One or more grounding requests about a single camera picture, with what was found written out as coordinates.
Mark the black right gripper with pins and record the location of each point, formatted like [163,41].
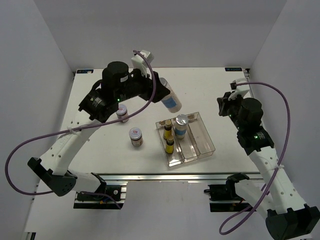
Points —
[223,102]

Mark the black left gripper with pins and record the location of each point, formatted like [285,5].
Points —
[148,84]

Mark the blue label sesame shaker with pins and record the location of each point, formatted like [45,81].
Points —
[180,127]
[171,101]

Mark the brown spice jar white lid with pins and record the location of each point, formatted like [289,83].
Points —
[136,137]

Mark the yellow label sauce bottle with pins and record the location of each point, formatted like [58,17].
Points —
[167,129]

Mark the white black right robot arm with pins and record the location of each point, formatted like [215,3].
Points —
[285,212]

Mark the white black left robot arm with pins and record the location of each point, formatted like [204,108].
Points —
[117,84]

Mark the blue table corner sticker right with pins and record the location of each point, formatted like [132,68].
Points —
[233,69]

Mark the blue table corner sticker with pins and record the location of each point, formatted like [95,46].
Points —
[233,69]
[84,71]

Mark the clear acrylic three-compartment organizer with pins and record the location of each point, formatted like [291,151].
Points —
[195,145]

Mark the blue table corner sticker left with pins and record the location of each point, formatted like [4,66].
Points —
[84,71]

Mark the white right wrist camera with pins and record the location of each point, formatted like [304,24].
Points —
[239,87]

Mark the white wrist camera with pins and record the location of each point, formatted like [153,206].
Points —
[139,63]
[239,87]

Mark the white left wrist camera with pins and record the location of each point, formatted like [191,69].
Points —
[139,63]

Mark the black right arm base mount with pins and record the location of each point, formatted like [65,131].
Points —
[221,201]

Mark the aluminium table front rail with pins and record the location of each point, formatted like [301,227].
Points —
[119,178]

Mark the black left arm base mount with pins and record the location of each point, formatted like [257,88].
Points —
[113,198]

